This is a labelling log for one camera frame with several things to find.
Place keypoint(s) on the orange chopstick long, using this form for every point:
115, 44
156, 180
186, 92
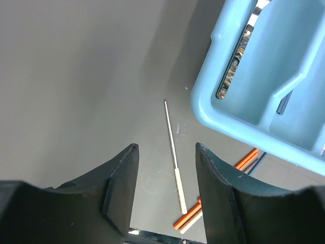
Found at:
248, 158

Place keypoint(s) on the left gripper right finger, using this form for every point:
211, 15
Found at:
238, 208

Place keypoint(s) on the beige tipped chopstick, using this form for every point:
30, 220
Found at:
191, 221

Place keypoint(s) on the dark teal chopstick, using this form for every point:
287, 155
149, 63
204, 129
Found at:
251, 168

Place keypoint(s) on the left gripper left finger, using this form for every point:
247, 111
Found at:
93, 208

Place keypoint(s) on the orange chopstick lower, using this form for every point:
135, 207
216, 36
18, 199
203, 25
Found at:
178, 224

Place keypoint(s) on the patterned fork in tray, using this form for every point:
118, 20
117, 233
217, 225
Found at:
234, 62

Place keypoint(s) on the blue plastic cutlery tray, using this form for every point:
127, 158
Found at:
285, 53

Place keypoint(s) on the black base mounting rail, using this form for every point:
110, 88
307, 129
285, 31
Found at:
136, 236

